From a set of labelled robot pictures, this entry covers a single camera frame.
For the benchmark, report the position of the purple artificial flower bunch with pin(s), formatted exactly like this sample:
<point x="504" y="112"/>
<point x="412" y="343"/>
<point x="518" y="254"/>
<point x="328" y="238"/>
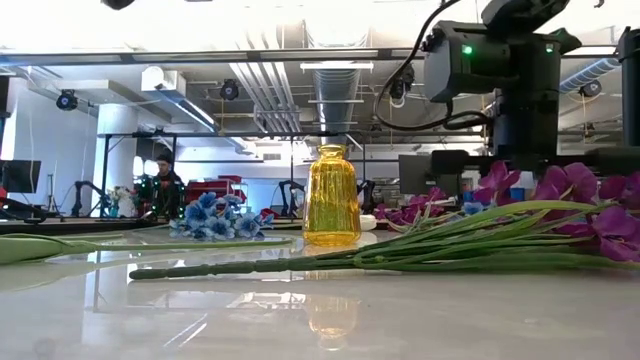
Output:
<point x="300" y="265"/>
<point x="410" y="214"/>

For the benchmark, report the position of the blue artificial flower bunch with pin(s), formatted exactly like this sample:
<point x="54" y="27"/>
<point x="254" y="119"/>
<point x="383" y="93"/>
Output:
<point x="210" y="220"/>

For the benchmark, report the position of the white artificial tulip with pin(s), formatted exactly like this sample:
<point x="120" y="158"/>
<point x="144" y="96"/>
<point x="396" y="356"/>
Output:
<point x="30" y="248"/>

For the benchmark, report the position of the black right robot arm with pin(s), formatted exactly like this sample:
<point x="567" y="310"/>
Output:
<point x="525" y="100"/>

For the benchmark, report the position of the black background robot arm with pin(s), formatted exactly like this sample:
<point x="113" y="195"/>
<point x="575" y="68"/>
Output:
<point x="90" y="197"/>
<point x="290" y="197"/>

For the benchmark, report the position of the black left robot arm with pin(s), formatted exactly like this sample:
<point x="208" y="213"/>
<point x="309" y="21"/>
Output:
<point x="117" y="3"/>

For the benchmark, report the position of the yellow ribbed glass vase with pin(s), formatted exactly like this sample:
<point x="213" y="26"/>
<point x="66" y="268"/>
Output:
<point x="332" y="200"/>

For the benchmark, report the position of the background potted flowers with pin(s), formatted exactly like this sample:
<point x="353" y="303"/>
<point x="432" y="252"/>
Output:
<point x="120" y="202"/>

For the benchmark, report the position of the black ceiling spotlight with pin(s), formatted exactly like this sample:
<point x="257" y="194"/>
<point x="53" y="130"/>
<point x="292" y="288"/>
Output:
<point x="66" y="100"/>
<point x="229" y="90"/>
<point x="591" y="88"/>
<point x="402" y="82"/>

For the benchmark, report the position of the blue storage bins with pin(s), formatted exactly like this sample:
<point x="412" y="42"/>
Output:
<point x="517" y="194"/>

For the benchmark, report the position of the black computer monitor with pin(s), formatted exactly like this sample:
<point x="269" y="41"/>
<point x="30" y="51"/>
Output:
<point x="20" y="176"/>
<point x="415" y="175"/>

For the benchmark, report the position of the white round object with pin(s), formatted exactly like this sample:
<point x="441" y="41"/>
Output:
<point x="368" y="223"/>

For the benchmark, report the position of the grey overhead beam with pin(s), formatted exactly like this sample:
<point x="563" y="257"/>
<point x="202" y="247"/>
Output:
<point x="200" y="56"/>

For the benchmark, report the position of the red storage shelf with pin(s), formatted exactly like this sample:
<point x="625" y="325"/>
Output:
<point x="215" y="192"/>

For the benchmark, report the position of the person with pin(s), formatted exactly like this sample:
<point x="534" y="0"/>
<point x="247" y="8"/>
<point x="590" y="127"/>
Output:
<point x="167" y="192"/>

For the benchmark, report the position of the blue striped ventilation duct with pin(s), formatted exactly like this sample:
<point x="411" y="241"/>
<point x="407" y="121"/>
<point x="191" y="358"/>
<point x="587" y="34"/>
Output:
<point x="590" y="75"/>

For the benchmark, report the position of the black frame post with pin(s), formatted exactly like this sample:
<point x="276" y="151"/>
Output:
<point x="631" y="100"/>

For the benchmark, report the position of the black background rig frame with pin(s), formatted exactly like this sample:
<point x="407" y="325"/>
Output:
<point x="104" y="175"/>

